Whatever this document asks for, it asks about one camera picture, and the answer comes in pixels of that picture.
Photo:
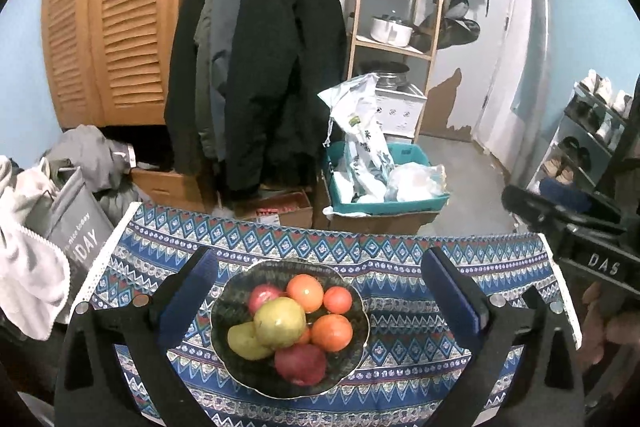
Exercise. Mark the orange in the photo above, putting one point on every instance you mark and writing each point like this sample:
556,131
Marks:
306,292
332,333

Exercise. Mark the grey hanging bag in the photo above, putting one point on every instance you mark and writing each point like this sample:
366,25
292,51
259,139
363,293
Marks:
456,6

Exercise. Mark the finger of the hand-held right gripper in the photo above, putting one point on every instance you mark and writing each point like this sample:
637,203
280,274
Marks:
540,209

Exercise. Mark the black hooded coat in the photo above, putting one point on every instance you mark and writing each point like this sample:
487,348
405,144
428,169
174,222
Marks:
285,57

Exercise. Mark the wooden shelf rack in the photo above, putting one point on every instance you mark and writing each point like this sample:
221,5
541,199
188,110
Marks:
356,7

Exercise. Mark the white towel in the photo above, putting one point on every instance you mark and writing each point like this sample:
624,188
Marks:
30,267

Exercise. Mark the group of shoes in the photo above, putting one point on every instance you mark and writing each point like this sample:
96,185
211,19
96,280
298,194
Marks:
592,117

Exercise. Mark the small reddish tangerine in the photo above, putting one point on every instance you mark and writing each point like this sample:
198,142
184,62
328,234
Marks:
338,300

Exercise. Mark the white door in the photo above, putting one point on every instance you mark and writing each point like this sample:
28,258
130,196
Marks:
500,32

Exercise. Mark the printed white bag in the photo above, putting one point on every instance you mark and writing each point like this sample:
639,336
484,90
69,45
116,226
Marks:
357,122

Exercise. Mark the grey tote bag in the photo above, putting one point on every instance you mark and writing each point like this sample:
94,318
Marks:
75,227

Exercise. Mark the round metal tins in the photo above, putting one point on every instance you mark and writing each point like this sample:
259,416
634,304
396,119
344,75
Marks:
387,74

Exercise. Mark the wooden louvered wardrobe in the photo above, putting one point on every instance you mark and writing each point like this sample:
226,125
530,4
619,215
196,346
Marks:
115,32

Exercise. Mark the blue patterned tablecloth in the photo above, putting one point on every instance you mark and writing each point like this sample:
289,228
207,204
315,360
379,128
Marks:
400,267

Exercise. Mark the flat red cardboard box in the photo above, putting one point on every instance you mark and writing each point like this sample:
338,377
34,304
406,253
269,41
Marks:
275,209

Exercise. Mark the person's right hand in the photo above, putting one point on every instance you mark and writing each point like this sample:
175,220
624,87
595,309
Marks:
617,329

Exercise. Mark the dark hanging bag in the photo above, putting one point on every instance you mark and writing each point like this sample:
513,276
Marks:
450,34

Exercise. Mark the clear plastic bag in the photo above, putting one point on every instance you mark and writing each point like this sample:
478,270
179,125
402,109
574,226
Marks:
415,182

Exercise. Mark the white cooking pot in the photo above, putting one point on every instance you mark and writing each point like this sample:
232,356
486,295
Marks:
390,32

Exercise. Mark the grey shoe rack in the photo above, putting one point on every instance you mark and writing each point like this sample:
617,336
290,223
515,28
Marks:
557,142

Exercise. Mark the green-yellow pear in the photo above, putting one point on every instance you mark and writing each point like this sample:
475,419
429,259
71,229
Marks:
242,343

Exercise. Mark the grey jacket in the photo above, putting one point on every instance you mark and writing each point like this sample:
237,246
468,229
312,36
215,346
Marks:
220,32

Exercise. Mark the white lattice basket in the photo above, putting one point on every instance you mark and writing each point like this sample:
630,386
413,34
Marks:
402,112

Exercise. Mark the grey clothes pile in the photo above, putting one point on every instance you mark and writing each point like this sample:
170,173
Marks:
90,152

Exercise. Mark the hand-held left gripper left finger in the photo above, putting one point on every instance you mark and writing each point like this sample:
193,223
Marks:
186,302

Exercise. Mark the light wooden box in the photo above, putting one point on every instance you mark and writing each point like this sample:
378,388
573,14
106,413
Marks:
170,189

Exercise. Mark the yellow-green apple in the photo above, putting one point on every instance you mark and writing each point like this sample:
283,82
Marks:
280,322

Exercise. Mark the dark glass plate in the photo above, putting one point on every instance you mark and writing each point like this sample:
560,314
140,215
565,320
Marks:
345,367

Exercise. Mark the red apple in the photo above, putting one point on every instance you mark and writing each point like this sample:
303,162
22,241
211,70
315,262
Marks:
262,296
300,364

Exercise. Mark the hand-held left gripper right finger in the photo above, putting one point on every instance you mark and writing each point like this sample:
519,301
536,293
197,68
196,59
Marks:
452,302

